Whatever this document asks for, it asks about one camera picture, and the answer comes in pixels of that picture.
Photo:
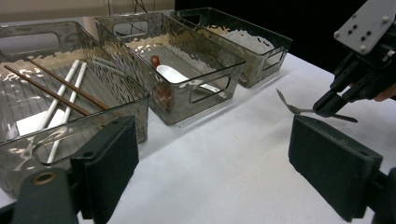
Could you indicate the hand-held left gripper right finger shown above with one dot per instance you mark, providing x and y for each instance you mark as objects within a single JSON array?
[{"x": 330, "y": 168}]

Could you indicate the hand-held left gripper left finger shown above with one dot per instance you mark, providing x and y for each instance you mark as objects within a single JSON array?
[{"x": 106, "y": 155}]

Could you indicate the white chopstick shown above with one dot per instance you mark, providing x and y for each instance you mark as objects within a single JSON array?
[
  {"x": 73, "y": 96},
  {"x": 60, "y": 93}
]

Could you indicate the smoky clear plastic bin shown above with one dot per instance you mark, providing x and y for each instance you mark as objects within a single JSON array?
[
  {"x": 249, "y": 34},
  {"x": 199, "y": 59},
  {"x": 118, "y": 81}
]

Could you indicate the brown wooden chopstick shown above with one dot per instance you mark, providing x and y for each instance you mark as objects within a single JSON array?
[
  {"x": 62, "y": 79},
  {"x": 40, "y": 87}
]

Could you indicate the white ceramic spoon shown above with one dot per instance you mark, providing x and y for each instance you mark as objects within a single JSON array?
[{"x": 169, "y": 74}]

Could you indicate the brown spoon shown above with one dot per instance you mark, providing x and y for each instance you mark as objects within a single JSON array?
[{"x": 155, "y": 60}]

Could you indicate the black curtain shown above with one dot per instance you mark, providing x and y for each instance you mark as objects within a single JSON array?
[{"x": 311, "y": 18}]

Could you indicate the white table cover sheet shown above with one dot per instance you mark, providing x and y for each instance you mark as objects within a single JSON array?
[{"x": 233, "y": 155}]

